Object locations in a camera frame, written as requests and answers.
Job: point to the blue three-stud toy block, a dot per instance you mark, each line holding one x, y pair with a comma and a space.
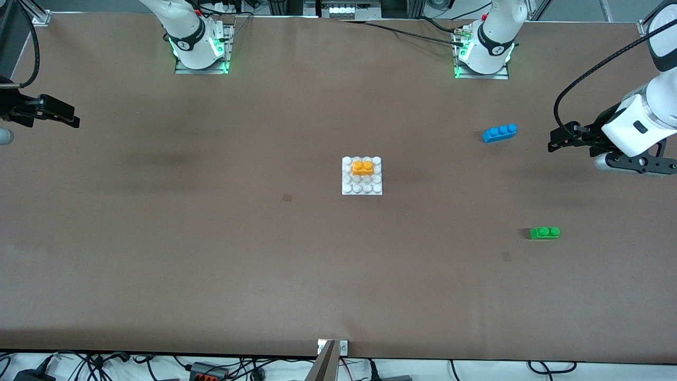
500, 134

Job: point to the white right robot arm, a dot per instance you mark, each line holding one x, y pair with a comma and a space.
185, 26

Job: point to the black power adapter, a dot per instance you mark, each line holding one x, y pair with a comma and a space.
31, 377

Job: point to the yellow two-stud toy block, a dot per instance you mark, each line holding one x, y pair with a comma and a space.
363, 169

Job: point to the aluminium frame post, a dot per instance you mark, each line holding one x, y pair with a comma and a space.
607, 10

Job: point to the metal table edge bracket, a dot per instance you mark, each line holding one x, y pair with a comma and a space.
344, 347

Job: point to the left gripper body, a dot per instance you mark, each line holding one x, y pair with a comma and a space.
601, 127

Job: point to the white power strip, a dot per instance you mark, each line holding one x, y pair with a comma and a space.
349, 10

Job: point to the white studded base plate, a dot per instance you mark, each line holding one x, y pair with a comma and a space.
362, 186

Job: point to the black and orange connector box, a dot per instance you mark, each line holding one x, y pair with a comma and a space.
206, 373

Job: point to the black power plug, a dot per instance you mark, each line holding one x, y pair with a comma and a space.
374, 373

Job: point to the grey aluminium bar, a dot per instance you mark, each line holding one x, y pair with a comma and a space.
323, 368

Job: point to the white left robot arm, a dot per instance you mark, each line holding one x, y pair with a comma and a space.
497, 26

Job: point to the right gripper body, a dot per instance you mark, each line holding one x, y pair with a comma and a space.
11, 109

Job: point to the aluminium frame profile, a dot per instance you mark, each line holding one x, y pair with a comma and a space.
642, 26
39, 17

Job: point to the green two-stud toy block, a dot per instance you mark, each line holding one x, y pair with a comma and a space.
545, 233

